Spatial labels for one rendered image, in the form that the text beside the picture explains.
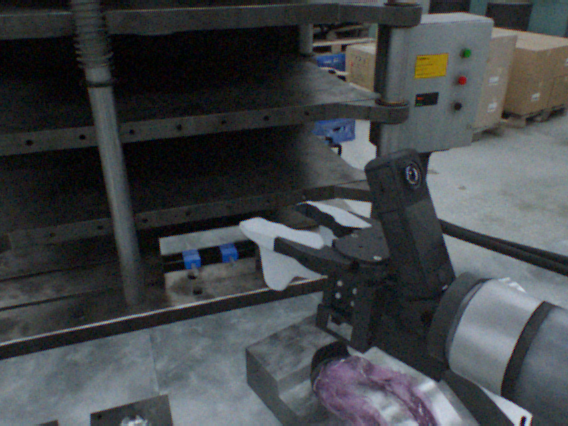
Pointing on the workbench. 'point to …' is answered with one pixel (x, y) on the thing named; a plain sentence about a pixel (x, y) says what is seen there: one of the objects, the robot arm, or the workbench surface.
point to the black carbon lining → (327, 357)
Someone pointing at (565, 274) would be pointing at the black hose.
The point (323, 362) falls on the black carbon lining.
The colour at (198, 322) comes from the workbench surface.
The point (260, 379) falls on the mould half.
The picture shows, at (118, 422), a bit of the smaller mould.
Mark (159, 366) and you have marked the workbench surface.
